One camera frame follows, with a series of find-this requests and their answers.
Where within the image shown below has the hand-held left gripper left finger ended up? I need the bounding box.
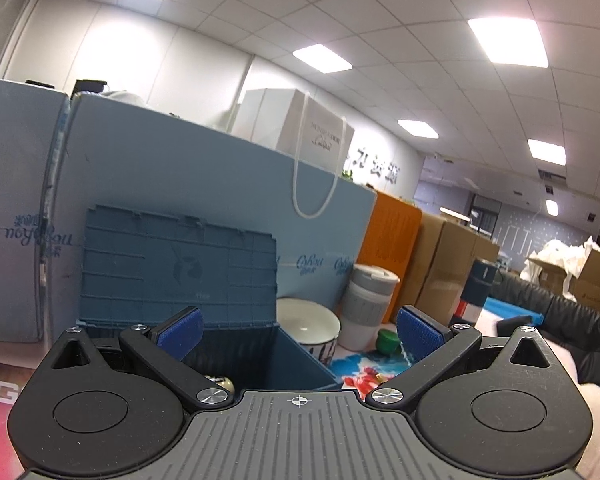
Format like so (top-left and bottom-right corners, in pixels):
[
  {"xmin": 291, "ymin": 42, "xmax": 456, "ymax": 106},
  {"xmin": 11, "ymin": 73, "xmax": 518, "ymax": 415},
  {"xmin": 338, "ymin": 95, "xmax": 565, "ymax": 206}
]
[{"xmin": 50, "ymin": 306, "xmax": 233, "ymax": 411}]

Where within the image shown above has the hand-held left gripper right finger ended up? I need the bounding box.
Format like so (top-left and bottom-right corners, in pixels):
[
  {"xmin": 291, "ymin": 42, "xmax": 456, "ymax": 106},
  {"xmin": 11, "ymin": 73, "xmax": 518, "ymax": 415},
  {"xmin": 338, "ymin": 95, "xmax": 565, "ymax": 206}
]
[{"xmin": 362, "ymin": 305, "xmax": 566, "ymax": 413}]

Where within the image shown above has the blue plastic storage box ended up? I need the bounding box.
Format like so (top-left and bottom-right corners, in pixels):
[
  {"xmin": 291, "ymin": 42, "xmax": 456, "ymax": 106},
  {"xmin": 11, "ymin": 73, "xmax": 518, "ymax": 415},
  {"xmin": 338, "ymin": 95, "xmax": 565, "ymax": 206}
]
[{"xmin": 75, "ymin": 203, "xmax": 344, "ymax": 394}]

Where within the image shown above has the white bowl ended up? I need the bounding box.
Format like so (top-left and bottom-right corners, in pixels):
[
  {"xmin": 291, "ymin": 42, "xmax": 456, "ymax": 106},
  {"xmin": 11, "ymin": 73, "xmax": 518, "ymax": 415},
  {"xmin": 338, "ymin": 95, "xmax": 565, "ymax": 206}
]
[{"xmin": 276, "ymin": 297, "xmax": 342, "ymax": 367}]

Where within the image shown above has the green round lid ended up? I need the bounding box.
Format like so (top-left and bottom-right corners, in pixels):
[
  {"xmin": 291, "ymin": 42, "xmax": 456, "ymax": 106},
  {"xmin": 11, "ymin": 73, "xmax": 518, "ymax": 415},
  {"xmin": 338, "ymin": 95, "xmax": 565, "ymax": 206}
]
[{"xmin": 376, "ymin": 330, "xmax": 400, "ymax": 354}]

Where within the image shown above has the grey ribbed cup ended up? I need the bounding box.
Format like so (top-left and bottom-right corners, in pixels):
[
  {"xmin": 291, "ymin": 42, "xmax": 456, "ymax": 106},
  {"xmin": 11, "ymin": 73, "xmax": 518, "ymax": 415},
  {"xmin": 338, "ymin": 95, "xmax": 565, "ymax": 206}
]
[{"xmin": 338, "ymin": 263, "xmax": 401, "ymax": 352}]

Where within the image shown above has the small metal object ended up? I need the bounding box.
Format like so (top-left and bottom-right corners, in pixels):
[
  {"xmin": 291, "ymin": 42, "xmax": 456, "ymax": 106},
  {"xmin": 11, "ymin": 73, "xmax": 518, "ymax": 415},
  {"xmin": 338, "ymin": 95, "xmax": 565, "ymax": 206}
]
[{"xmin": 204, "ymin": 374, "xmax": 234, "ymax": 394}]

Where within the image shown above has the colourful printed mat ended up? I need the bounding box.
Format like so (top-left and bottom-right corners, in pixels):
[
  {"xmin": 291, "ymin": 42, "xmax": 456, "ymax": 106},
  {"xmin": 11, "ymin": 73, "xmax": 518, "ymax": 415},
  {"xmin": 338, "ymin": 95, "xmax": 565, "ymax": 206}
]
[{"xmin": 326, "ymin": 340, "xmax": 417, "ymax": 402}]

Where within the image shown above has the brown cardboard box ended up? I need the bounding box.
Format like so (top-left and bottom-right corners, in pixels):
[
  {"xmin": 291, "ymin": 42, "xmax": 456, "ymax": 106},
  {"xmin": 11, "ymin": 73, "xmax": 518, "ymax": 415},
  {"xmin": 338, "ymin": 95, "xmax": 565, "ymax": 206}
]
[
  {"xmin": 414, "ymin": 212, "xmax": 462, "ymax": 317},
  {"xmin": 439, "ymin": 220, "xmax": 501, "ymax": 322}
]

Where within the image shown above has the navy blue bottle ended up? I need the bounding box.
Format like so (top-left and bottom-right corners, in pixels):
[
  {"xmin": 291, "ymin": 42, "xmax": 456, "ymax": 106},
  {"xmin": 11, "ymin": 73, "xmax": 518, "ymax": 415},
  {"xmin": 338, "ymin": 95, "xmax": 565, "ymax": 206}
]
[{"xmin": 451, "ymin": 258, "xmax": 499, "ymax": 329}]

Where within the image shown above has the orange box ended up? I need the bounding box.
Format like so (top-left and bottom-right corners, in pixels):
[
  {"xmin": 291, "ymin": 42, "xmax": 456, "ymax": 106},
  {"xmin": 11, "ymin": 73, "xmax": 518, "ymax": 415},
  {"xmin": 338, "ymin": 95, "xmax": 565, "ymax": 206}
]
[{"xmin": 361, "ymin": 190, "xmax": 424, "ymax": 312}]

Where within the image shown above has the blue foam block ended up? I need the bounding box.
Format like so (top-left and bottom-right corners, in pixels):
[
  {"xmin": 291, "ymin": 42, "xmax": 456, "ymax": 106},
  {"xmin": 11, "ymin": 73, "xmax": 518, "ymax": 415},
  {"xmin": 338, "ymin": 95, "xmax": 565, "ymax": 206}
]
[{"xmin": 484, "ymin": 297, "xmax": 544, "ymax": 326}]

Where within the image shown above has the black leather sofa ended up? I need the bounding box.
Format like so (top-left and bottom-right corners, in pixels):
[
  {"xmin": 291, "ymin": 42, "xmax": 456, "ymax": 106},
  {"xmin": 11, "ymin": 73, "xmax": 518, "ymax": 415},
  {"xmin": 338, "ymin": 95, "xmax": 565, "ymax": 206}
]
[{"xmin": 495, "ymin": 274, "xmax": 600, "ymax": 387}]

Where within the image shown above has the large blue foam board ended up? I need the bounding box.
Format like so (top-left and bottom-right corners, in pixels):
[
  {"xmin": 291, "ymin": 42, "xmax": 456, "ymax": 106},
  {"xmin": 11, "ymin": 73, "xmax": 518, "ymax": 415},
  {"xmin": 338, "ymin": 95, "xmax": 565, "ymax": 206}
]
[{"xmin": 66, "ymin": 91, "xmax": 379, "ymax": 323}]

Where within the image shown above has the open cardboard box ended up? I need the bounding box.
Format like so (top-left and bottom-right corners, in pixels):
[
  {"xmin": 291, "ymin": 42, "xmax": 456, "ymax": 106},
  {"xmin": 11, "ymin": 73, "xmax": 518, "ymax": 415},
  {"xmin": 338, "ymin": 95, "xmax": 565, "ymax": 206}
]
[{"xmin": 527, "ymin": 240, "xmax": 600, "ymax": 317}]

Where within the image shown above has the red mat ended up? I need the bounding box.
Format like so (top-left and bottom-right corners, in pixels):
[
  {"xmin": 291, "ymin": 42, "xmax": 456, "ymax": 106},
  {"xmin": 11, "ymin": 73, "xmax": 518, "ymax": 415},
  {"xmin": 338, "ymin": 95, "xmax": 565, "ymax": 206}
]
[{"xmin": 0, "ymin": 357, "xmax": 47, "ymax": 480}]

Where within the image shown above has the white cloth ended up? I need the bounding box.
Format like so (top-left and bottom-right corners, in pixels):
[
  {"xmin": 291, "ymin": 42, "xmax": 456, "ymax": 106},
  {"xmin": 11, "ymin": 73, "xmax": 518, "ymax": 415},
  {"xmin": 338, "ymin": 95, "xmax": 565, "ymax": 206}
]
[{"xmin": 104, "ymin": 90, "xmax": 147, "ymax": 107}]

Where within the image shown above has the white paper bag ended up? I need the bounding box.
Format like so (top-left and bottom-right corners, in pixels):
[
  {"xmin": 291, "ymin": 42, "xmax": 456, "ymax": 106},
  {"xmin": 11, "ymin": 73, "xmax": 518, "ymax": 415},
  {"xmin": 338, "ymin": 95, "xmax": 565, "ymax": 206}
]
[{"xmin": 229, "ymin": 88, "xmax": 356, "ymax": 219}]

